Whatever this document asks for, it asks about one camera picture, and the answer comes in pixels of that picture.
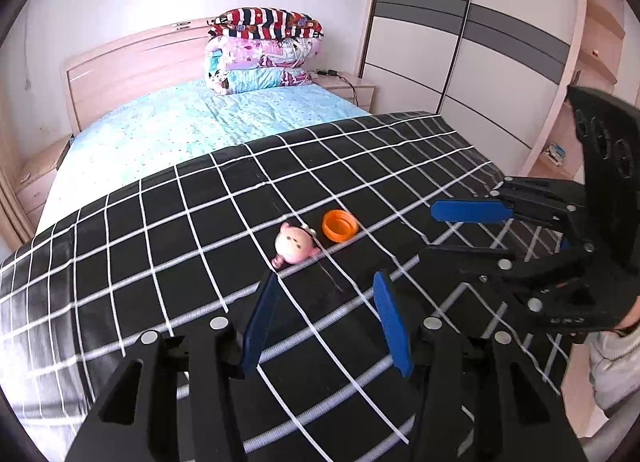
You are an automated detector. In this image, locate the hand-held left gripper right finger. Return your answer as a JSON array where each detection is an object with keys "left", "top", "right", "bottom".
[{"left": 372, "top": 272, "right": 588, "bottom": 462}]

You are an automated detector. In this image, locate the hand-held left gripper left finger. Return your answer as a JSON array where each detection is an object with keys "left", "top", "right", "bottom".
[{"left": 65, "top": 272, "right": 279, "bottom": 462}]

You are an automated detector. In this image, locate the light wooden corner shelf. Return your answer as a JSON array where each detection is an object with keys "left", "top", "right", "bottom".
[{"left": 525, "top": 0, "right": 640, "bottom": 183}]

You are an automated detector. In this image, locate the light wooden curved panel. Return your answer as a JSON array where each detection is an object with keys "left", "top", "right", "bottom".
[{"left": 0, "top": 86, "right": 36, "bottom": 247}]

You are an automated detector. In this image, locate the orange bottle cap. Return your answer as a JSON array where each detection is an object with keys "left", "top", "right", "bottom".
[{"left": 321, "top": 210, "right": 358, "bottom": 243}]

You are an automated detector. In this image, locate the black cable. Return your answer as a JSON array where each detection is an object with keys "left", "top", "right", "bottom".
[{"left": 337, "top": 73, "right": 362, "bottom": 105}]

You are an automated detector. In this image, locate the striped folded quilt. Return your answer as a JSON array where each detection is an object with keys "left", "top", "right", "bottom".
[{"left": 207, "top": 6, "right": 325, "bottom": 40}]

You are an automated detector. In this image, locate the light wooden headboard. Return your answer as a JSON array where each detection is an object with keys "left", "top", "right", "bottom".
[{"left": 61, "top": 18, "right": 221, "bottom": 135}]

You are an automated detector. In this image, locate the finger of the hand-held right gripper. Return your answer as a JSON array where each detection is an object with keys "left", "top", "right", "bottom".
[
  {"left": 417, "top": 243, "right": 599, "bottom": 313},
  {"left": 431, "top": 176, "right": 588, "bottom": 235}
]

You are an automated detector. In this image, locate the pink toy figure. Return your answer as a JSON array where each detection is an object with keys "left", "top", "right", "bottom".
[{"left": 271, "top": 222, "right": 323, "bottom": 270}]

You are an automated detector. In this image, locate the pink folded quilt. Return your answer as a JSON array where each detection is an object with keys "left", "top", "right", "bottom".
[{"left": 205, "top": 34, "right": 321, "bottom": 73}]

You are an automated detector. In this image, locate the blue floral folded quilt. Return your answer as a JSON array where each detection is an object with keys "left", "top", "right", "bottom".
[{"left": 207, "top": 66, "right": 313, "bottom": 95}]

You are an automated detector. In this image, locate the black white checked blanket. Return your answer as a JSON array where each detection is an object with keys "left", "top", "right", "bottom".
[{"left": 0, "top": 112, "right": 566, "bottom": 462}]

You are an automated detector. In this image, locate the light wooden nightstand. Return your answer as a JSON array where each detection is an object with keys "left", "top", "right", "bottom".
[
  {"left": 15, "top": 134, "right": 73, "bottom": 227},
  {"left": 312, "top": 72, "right": 378, "bottom": 112}
]

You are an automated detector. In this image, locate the white grey sliding wardrobe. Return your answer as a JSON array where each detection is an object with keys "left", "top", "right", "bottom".
[{"left": 360, "top": 0, "right": 588, "bottom": 177}]

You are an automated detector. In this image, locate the person's right forearm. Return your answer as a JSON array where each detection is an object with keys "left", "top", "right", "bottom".
[{"left": 587, "top": 292, "right": 640, "bottom": 410}]

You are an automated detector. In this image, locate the light blue bedsheet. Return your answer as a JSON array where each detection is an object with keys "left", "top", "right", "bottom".
[{"left": 35, "top": 79, "right": 372, "bottom": 237}]

